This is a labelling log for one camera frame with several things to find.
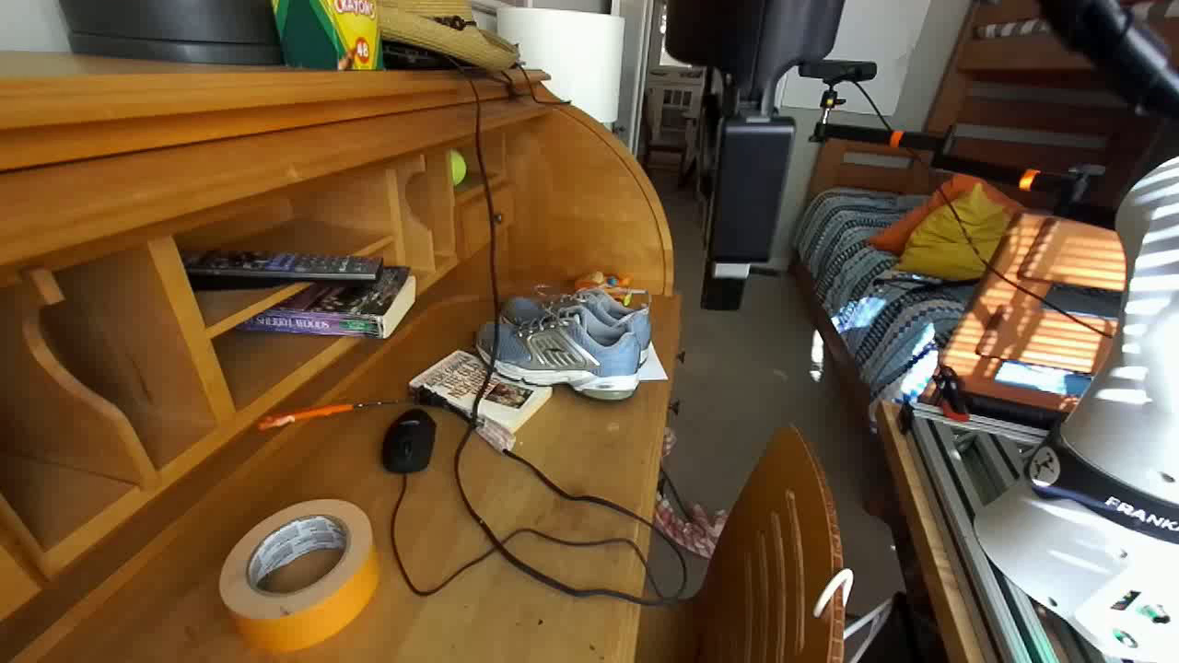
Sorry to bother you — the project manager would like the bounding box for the wooden roll-top desk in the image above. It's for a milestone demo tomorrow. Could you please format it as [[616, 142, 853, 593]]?
[[0, 53, 686, 663]]

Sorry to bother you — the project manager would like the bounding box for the thin black mouse cable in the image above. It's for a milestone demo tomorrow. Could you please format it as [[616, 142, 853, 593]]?
[[389, 471, 557, 599]]

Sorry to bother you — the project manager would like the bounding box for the black computer mouse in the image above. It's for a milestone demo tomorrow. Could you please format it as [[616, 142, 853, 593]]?
[[380, 406, 443, 478]]

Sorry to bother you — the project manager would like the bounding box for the black round bin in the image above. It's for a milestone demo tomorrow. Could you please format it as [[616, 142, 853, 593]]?
[[55, 0, 289, 70]]

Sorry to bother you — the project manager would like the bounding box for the wooden slatted board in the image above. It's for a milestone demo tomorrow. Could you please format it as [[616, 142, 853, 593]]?
[[935, 211, 1132, 417]]

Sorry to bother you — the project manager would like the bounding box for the thick paperback book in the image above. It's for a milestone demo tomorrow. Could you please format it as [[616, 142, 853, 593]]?
[[241, 260, 422, 344]]

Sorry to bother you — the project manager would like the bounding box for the long black power cable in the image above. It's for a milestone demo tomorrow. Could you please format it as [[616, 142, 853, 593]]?
[[445, 70, 692, 608]]

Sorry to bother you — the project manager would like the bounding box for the aluminium frame robot table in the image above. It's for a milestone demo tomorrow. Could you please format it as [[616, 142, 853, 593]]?
[[875, 398, 1091, 663]]

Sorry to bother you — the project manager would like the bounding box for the small pink white packet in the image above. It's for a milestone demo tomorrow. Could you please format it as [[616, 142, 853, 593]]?
[[473, 421, 519, 457]]

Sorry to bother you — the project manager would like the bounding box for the bed with striped blanket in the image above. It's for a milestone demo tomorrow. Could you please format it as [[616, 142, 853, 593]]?
[[789, 179, 989, 406]]

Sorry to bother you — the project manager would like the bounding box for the black camera on stand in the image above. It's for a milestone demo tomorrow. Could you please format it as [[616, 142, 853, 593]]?
[[795, 55, 886, 118]]

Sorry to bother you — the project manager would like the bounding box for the black remote control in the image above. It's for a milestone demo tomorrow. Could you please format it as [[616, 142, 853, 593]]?
[[180, 248, 389, 296]]

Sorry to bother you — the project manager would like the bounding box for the orange pillow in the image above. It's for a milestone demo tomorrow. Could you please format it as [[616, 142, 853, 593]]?
[[861, 172, 989, 258]]

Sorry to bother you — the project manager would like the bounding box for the black tower speaker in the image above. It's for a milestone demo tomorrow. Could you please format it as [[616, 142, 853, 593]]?
[[708, 112, 801, 270]]

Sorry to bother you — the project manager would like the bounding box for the white paper roll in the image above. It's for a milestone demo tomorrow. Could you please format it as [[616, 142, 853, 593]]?
[[491, 5, 631, 129]]

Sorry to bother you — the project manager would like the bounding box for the brown wooden dresser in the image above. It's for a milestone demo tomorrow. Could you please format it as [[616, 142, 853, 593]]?
[[925, 0, 1165, 215]]

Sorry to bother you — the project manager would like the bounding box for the illustrated magazine booklet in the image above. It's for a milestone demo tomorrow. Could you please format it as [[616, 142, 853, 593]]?
[[407, 347, 557, 436]]

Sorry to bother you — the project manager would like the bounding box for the tan woven hat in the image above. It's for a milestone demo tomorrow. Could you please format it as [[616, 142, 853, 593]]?
[[373, 0, 529, 82]]

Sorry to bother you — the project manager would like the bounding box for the yellow pillow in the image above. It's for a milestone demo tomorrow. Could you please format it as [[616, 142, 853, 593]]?
[[900, 179, 1026, 284]]

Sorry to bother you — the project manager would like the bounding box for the orange handled pen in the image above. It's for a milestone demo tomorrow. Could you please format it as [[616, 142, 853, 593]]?
[[255, 398, 363, 436]]

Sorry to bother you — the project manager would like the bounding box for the green yellow crayon box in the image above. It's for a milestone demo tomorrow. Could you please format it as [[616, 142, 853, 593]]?
[[268, 0, 389, 75]]

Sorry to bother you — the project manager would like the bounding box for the blue grey sneaker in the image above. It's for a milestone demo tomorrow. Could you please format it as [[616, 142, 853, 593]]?
[[476, 307, 649, 406], [514, 270, 655, 352]]

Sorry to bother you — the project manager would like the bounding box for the orange masking tape roll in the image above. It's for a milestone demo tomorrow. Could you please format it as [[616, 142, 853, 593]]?
[[218, 495, 384, 654]]

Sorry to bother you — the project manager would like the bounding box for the black cable hose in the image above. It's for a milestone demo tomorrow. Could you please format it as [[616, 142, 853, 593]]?
[[1037, 0, 1179, 123]]

